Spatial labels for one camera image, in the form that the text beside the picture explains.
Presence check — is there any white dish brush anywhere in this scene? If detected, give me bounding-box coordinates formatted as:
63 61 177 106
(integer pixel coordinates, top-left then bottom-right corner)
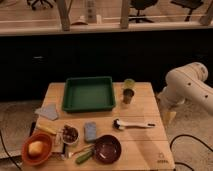
113 119 155 130

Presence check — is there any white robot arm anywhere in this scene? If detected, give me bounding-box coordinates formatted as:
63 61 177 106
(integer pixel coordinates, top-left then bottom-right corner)
157 62 213 128

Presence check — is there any green plastic tray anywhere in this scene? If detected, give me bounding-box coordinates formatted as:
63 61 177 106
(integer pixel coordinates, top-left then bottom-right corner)
62 76 116 113

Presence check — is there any wooden table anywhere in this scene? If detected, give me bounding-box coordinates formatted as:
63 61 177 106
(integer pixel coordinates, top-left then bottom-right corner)
22 82 175 171

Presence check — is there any dark metal cup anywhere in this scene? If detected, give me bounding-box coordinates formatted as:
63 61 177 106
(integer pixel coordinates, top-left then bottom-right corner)
123 89 134 104

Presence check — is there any yellow-green cup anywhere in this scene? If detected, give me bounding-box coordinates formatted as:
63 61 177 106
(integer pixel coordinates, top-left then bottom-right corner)
124 78 135 89

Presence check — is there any dark maroon bowl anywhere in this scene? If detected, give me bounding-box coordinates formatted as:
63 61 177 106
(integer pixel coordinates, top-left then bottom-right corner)
94 135 122 164

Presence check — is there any blue sponge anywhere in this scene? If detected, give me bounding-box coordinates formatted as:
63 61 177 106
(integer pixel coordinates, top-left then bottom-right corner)
84 122 96 142

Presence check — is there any green cucumber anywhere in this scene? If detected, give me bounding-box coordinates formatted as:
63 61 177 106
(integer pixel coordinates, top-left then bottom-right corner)
75 150 93 165

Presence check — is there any small white bowl with food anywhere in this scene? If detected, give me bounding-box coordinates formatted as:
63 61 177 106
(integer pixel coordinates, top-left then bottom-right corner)
62 125 79 146

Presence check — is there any metal fork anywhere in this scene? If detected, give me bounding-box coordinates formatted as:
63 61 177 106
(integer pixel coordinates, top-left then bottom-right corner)
68 145 93 158

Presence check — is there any black office chair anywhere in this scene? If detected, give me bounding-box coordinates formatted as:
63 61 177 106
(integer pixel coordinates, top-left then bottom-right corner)
26 0 53 11
129 0 158 23

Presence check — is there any yellow banana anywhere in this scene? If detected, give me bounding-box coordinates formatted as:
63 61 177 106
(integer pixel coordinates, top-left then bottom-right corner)
36 125 56 135

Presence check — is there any grey folded cloth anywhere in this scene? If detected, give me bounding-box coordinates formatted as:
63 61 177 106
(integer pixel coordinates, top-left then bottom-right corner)
35 104 59 121

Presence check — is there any orange bowl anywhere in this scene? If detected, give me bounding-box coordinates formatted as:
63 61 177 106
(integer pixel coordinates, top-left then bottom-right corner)
21 132 53 166

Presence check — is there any yellow potato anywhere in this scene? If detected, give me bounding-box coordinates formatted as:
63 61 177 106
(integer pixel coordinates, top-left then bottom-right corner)
28 141 44 157

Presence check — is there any black office chair left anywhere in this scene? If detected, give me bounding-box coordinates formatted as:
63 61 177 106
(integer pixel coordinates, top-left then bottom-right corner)
26 0 53 11

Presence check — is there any black cable on floor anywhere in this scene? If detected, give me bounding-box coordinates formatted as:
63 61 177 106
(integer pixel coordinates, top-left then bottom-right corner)
169 133 213 171

